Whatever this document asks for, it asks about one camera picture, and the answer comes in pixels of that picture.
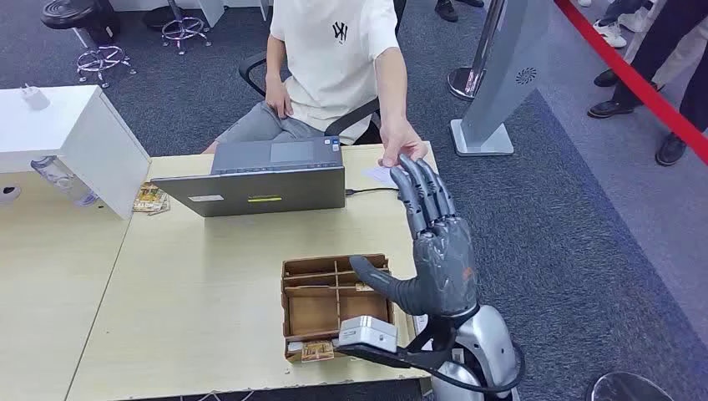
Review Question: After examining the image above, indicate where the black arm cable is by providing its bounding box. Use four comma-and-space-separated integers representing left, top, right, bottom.
431, 342, 527, 396

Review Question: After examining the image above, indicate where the red barrier belt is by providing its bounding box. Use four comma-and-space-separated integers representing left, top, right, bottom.
554, 0, 708, 166

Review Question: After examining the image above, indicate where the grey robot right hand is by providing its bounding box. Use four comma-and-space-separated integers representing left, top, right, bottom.
348, 154, 481, 319

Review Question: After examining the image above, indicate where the wooden compartment organizer box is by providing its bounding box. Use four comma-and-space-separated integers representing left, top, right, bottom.
280, 253, 397, 363

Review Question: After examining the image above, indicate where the person's left hand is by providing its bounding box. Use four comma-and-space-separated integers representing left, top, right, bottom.
378, 117, 429, 169

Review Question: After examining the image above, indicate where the round glossy stool seat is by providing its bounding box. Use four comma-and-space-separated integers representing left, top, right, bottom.
584, 372, 676, 401

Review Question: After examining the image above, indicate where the person's right hand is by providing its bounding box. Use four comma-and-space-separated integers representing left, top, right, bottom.
264, 74, 295, 119

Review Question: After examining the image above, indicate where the white power adapter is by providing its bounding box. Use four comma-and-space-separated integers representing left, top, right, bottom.
20, 83, 51, 110

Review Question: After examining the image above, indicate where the chrome stanchion post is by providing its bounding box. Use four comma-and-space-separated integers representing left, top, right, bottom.
447, 0, 507, 103

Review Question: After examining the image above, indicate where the chrome stool with black seat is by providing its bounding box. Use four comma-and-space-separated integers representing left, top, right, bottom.
40, 0, 137, 89
142, 0, 212, 55

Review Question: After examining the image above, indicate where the grey kiosk stand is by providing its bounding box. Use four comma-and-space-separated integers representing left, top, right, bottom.
449, 0, 554, 158

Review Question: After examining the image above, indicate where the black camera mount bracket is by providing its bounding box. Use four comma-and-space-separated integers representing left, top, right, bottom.
334, 326, 452, 378

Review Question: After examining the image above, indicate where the clear plastic bottle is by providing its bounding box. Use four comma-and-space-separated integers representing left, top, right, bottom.
30, 155, 99, 209

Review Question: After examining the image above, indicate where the black reader cable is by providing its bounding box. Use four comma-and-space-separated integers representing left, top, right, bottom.
344, 186, 401, 198

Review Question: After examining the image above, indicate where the white printed ID card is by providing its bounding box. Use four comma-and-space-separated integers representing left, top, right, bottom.
362, 165, 399, 190

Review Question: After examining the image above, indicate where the bystander person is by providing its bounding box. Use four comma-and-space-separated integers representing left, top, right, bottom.
578, 0, 660, 49
593, 0, 708, 93
433, 0, 485, 23
655, 55, 708, 167
587, 0, 708, 120

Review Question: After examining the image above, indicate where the grey laptop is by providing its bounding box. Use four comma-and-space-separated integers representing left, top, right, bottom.
150, 136, 346, 219

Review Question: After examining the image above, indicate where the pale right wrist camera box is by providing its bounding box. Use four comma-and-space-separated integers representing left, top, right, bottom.
338, 316, 399, 354

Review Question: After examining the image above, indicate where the black office chair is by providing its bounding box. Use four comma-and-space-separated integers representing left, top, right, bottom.
239, 0, 407, 146

